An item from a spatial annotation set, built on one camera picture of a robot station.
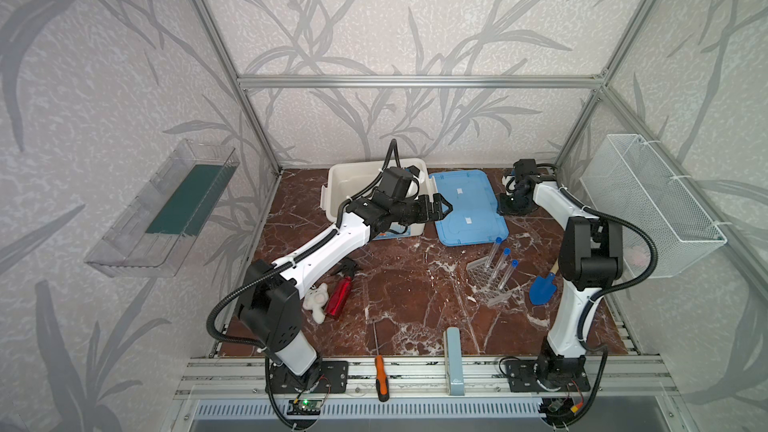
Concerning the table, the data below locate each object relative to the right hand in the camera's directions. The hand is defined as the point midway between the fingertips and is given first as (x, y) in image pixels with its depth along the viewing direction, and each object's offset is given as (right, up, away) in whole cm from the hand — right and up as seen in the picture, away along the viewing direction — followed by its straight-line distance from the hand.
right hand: (503, 200), depth 101 cm
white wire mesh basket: (+20, -4, -40) cm, 45 cm away
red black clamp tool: (-52, -26, -16) cm, 60 cm away
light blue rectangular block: (-21, -40, -27) cm, 53 cm away
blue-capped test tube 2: (-5, -20, -19) cm, 28 cm away
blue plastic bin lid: (-10, -6, +4) cm, 12 cm away
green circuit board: (-58, -49, -30) cm, 82 cm away
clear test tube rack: (-8, -25, -11) cm, 28 cm away
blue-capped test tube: (+1, -17, -2) cm, 17 cm away
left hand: (-23, 0, -24) cm, 33 cm away
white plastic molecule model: (-59, -27, -18) cm, 68 cm away
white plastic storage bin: (-55, +7, 0) cm, 55 cm away
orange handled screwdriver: (-39, -43, -30) cm, 66 cm away
